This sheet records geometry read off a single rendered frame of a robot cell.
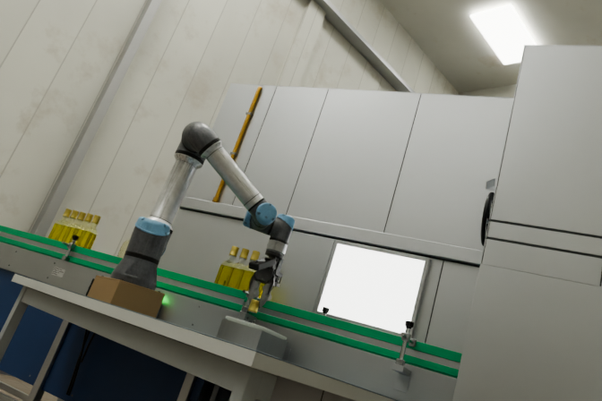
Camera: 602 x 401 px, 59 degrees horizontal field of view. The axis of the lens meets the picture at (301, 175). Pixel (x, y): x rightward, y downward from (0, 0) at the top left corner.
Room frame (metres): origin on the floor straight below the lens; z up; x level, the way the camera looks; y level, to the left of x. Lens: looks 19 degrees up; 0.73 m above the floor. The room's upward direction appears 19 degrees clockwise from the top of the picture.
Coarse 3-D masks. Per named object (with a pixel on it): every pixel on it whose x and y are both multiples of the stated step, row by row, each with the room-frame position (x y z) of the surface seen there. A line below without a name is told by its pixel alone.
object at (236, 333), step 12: (228, 324) 1.99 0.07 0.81; (240, 324) 1.97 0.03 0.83; (216, 336) 2.01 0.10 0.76; (228, 336) 1.98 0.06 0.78; (240, 336) 1.96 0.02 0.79; (252, 336) 1.94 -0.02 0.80; (264, 336) 1.95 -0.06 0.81; (252, 348) 1.93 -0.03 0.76; (264, 348) 1.97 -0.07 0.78; (276, 348) 2.05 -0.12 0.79; (288, 348) 2.16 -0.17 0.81
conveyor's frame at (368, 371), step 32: (0, 256) 2.93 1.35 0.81; (32, 256) 2.81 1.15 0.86; (64, 288) 2.66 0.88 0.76; (192, 320) 2.29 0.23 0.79; (256, 320) 2.25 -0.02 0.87; (320, 352) 2.10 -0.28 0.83; (352, 352) 2.04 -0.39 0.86; (384, 384) 1.97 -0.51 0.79; (416, 384) 1.92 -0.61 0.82; (448, 384) 1.87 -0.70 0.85
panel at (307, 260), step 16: (256, 240) 2.53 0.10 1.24; (304, 240) 2.41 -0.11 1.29; (320, 240) 2.37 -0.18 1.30; (336, 240) 2.33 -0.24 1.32; (288, 256) 2.44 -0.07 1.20; (304, 256) 2.40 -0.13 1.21; (320, 256) 2.36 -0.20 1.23; (416, 256) 2.15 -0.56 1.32; (288, 272) 2.42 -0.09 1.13; (304, 272) 2.39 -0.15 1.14; (320, 272) 2.35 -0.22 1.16; (288, 288) 2.41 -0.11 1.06; (304, 288) 2.37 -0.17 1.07; (320, 288) 2.34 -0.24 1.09; (288, 304) 2.40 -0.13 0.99; (304, 304) 2.36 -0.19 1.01; (416, 304) 2.13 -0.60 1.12; (352, 320) 2.25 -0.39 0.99; (416, 320) 2.14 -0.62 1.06; (400, 336) 2.14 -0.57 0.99
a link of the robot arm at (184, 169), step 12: (180, 144) 1.95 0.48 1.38; (180, 156) 1.94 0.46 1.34; (192, 156) 1.93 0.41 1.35; (180, 168) 1.95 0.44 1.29; (192, 168) 1.96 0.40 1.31; (168, 180) 1.96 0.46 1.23; (180, 180) 1.95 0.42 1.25; (168, 192) 1.95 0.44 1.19; (180, 192) 1.96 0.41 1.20; (156, 204) 1.96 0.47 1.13; (168, 204) 1.95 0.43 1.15; (180, 204) 1.99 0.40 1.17; (156, 216) 1.95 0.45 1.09; (168, 216) 1.96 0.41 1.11; (168, 240) 2.00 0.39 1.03
